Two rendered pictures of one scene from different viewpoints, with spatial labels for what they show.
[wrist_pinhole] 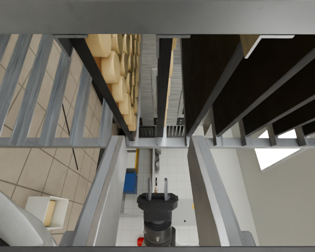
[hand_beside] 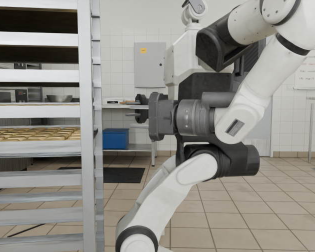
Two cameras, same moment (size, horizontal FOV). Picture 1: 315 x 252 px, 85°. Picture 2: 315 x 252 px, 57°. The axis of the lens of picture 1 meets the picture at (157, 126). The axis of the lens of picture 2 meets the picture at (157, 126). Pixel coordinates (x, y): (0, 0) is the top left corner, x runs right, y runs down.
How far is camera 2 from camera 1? 0.66 m
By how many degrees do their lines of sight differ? 28
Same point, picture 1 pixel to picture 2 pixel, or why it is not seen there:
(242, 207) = not seen: outside the picture
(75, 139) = (97, 173)
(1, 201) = (142, 195)
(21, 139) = (98, 214)
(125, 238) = not seen: hidden behind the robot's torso
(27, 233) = (157, 177)
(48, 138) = (96, 194)
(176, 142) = (98, 94)
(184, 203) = (139, 63)
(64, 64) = (23, 198)
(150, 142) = (98, 115)
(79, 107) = not seen: hidden behind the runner
